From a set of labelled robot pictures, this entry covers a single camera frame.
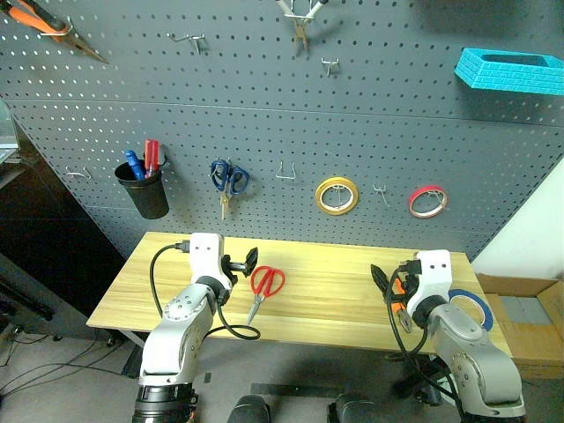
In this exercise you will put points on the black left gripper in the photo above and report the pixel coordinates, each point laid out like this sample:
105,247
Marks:
229,264

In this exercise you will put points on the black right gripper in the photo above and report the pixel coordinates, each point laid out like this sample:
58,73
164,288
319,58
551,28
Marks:
410,287

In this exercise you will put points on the orange and black pliers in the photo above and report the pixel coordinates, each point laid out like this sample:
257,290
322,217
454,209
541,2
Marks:
405,324

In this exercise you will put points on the blue tape roll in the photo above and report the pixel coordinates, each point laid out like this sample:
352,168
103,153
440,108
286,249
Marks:
489,315

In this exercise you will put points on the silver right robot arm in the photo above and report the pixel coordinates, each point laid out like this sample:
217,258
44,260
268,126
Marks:
467,352

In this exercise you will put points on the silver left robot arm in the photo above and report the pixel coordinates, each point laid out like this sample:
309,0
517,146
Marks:
176,335

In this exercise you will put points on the yellow tape roll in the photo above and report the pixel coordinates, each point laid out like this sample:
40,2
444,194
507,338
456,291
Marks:
337,212

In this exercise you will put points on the silver metal pegboard hook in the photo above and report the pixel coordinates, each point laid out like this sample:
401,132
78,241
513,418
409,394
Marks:
68,25
285,177
434,196
327,66
187,39
338,190
380,190
83,175

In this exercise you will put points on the red tape roll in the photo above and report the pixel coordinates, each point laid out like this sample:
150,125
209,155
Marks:
434,189

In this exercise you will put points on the black plastic cup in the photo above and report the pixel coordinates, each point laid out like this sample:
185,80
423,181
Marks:
147,198

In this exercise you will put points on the black flat floor strip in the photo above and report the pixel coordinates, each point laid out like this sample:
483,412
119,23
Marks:
299,390

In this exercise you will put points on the dark grey rounded shape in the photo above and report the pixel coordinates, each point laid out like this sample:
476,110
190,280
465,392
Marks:
350,412
249,412

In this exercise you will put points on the grey perforated pegboard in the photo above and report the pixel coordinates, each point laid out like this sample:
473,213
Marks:
264,123

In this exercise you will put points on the white table leg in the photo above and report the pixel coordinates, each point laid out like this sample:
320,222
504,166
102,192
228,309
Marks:
132,339

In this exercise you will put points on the brown cardboard box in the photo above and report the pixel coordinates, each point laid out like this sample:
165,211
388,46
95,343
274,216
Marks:
537,348

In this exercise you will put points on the black cabinet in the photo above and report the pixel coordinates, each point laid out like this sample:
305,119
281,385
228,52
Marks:
53,247

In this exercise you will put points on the cyan brick-pattern tray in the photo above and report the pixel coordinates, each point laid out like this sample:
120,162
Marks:
498,77

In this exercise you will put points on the clear plastic box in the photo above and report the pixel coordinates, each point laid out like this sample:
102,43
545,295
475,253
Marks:
6,132

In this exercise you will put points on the orange long-nose pliers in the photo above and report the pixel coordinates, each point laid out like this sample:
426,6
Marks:
26,17

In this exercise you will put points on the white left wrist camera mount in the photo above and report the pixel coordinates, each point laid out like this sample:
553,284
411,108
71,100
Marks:
207,260

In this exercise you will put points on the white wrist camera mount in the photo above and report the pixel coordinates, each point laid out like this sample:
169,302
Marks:
434,282
207,260

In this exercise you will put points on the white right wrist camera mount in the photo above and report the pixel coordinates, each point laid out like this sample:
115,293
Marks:
434,282

